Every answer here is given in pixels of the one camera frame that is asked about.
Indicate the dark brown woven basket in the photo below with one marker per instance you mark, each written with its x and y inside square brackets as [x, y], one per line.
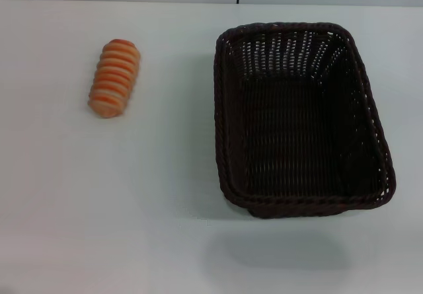
[297, 135]

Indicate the orange striped bread roll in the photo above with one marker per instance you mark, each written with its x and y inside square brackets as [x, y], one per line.
[114, 77]

